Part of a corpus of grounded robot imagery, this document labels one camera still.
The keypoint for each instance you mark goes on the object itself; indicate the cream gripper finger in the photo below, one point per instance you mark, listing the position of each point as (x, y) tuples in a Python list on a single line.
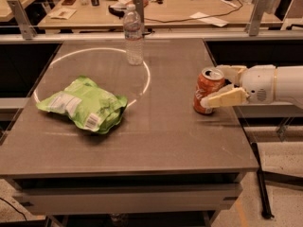
[(232, 73), (225, 97)]

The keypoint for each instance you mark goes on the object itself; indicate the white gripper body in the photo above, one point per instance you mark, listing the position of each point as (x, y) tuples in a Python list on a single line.
[(259, 83)]

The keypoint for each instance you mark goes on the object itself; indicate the orange coke can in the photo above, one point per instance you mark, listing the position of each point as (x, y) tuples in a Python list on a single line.
[(209, 81)]

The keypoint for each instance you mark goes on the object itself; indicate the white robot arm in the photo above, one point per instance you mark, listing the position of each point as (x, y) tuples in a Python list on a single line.
[(288, 85)]

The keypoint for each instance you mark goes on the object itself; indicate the clear plastic water bottle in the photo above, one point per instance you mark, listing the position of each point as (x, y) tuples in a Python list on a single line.
[(133, 35)]

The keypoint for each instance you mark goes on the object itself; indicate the white paper sheet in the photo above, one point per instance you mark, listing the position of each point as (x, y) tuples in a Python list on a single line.
[(210, 20)]

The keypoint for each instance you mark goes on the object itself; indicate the black floor pole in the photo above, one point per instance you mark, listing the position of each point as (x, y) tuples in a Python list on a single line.
[(266, 208)]

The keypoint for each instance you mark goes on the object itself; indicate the black headset on desk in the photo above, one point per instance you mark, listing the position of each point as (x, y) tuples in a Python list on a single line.
[(116, 12)]

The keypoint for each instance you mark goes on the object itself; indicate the green chip bag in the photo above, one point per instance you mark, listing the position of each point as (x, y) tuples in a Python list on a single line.
[(87, 105)]

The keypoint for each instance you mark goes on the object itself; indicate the beige paper packet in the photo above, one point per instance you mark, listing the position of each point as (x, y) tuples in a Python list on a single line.
[(62, 13)]

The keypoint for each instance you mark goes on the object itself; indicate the brown phone on desk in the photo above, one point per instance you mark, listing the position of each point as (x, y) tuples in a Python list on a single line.
[(68, 2)]

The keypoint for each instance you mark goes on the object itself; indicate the metal bracket right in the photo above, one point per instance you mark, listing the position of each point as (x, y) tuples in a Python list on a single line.
[(252, 27)]

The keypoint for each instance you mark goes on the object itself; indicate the metal bracket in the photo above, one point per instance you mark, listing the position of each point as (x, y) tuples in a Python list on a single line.
[(252, 27), (23, 27), (139, 7)]

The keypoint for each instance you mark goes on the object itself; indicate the metal bracket middle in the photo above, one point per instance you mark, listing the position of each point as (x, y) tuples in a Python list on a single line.
[(139, 7)]

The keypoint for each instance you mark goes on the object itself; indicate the metal bracket left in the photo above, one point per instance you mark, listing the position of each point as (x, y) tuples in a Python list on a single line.
[(23, 27)]

